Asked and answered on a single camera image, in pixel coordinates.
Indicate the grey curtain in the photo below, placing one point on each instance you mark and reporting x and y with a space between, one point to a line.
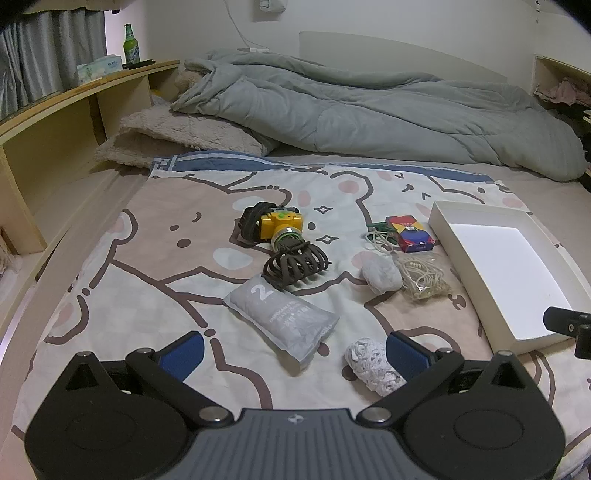
41 50

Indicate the wooden bedside shelf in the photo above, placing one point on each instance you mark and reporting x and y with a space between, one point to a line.
120 101

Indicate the white crumpled cloth ball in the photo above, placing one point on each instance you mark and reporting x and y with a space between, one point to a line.
381 274

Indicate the wooden wall shelf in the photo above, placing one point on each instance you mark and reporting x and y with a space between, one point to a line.
568 64

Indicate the tissue pack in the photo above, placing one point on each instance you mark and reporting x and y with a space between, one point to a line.
99 68

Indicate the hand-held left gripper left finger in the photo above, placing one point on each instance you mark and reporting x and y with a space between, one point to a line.
184 355

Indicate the white wall device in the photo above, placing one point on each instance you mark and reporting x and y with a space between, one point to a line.
272 5

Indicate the beige plush toy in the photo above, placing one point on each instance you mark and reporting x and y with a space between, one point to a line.
187 83

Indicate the white charger plug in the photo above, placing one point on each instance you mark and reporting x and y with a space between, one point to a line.
254 49

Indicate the green glass bottle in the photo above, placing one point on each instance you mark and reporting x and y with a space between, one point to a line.
130 48

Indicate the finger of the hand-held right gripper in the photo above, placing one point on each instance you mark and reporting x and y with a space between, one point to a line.
561 318

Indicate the white lace cloth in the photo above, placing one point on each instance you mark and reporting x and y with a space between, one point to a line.
369 364

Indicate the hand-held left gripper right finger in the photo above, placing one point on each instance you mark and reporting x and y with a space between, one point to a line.
406 357

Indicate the dark hair claw clip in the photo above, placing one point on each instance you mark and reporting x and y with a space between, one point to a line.
295 267

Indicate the white cardboard box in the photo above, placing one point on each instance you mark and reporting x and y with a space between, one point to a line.
503 267

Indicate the colourful card box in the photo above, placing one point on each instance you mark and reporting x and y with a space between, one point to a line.
411 235

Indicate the fluffy beige pillow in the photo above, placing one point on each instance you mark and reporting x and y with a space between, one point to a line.
184 129
124 152

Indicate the pink clothing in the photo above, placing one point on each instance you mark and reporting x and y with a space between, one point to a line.
565 92

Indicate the black cloth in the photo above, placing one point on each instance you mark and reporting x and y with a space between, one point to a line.
572 117

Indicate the green clip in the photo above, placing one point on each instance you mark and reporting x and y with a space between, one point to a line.
381 226

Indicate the grey duvet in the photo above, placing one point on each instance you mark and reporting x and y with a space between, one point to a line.
369 115

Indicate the grey numbered packet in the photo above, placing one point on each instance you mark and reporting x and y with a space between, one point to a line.
281 318

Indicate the black flat tray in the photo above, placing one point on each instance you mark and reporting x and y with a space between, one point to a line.
138 63

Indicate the white headboard panel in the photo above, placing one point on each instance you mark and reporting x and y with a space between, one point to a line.
392 53

